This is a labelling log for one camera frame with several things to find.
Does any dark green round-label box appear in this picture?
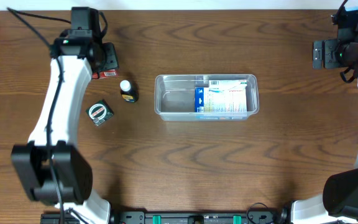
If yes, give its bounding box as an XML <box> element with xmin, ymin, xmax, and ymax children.
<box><xmin>86</xmin><ymin>100</ymin><xmax>114</xmax><ymax>126</ymax></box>

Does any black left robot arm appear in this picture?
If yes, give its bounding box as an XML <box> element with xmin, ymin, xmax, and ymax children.
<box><xmin>11</xmin><ymin>7</ymin><xmax>119</xmax><ymax>223</ymax></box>

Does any clear plastic container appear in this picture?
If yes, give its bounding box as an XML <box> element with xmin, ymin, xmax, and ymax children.
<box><xmin>154</xmin><ymin>74</ymin><xmax>259</xmax><ymax>121</ymax></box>

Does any white green medicine box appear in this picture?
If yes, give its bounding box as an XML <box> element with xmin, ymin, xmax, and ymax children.
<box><xmin>209</xmin><ymin>80</ymin><xmax>247</xmax><ymax>92</ymax></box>

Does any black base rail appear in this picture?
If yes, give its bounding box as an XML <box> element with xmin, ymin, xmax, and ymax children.
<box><xmin>40</xmin><ymin>202</ymin><xmax>291</xmax><ymax>224</ymax></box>

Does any red white sachet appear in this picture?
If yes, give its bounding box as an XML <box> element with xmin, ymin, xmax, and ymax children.
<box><xmin>92</xmin><ymin>69</ymin><xmax>118</xmax><ymax>79</ymax></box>

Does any small dark bottle white cap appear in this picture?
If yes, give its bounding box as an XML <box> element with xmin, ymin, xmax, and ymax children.
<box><xmin>120</xmin><ymin>80</ymin><xmax>139</xmax><ymax>103</ymax></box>

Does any blue snack packet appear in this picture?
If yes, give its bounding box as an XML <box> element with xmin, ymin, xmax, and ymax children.
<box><xmin>194</xmin><ymin>87</ymin><xmax>247</xmax><ymax>119</ymax></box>

